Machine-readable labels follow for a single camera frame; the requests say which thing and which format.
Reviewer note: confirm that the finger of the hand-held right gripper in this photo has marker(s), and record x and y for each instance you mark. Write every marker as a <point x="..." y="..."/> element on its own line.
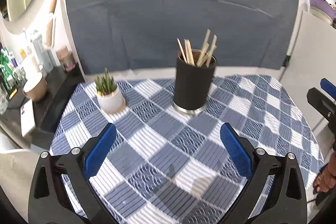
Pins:
<point x="320" y="102"/>
<point x="328" y="86"/>

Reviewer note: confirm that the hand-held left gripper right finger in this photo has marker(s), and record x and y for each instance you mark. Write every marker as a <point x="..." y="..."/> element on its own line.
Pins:
<point x="236" y="153"/>

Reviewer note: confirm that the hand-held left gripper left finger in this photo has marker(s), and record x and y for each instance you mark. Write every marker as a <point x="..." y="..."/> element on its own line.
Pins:
<point x="99" y="153"/>

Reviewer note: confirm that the black cylindrical utensil holder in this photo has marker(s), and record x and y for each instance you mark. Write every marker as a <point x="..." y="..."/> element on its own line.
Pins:
<point x="194" y="82"/>

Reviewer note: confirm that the bunch of wooden chopsticks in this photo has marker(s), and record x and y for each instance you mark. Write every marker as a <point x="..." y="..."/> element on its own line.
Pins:
<point x="189" y="53"/>

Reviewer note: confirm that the white panel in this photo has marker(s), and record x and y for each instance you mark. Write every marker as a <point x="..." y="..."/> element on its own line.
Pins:
<point x="309" y="56"/>

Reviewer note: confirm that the small succulent in white pot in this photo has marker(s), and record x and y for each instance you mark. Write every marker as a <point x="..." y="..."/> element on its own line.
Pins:
<point x="110" y="100"/>

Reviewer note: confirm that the white bowl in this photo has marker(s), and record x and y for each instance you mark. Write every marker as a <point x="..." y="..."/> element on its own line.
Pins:
<point x="321" y="17"/>

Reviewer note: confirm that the blue white patterned tablecloth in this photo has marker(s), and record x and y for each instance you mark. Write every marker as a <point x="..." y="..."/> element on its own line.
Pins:
<point x="168" y="134"/>

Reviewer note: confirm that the black side table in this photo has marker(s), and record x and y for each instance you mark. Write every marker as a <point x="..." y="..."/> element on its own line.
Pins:
<point x="60" y="87"/>

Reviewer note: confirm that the white phone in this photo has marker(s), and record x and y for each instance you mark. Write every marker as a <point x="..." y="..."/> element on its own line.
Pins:
<point x="27" y="119"/>

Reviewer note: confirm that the purple bowl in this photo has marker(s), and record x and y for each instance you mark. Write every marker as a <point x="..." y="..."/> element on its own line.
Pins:
<point x="320" y="3"/>

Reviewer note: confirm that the beige cup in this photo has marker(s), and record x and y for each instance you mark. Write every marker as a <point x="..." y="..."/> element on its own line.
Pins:
<point x="35" y="88"/>

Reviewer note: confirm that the pink brown jar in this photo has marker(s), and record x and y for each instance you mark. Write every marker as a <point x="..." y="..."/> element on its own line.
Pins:
<point x="65" y="57"/>

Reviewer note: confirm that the white cup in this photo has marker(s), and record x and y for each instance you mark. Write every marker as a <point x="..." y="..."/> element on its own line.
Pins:
<point x="32" y="65"/>

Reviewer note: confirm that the pale blue white bottle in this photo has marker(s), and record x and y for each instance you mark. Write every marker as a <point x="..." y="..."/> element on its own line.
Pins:
<point x="40" y="48"/>

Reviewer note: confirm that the green bottle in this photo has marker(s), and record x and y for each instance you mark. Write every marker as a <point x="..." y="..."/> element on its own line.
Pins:
<point x="5" y="69"/>

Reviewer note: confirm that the grey cloth cover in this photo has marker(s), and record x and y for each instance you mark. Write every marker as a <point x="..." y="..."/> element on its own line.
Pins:
<point x="170" y="16"/>

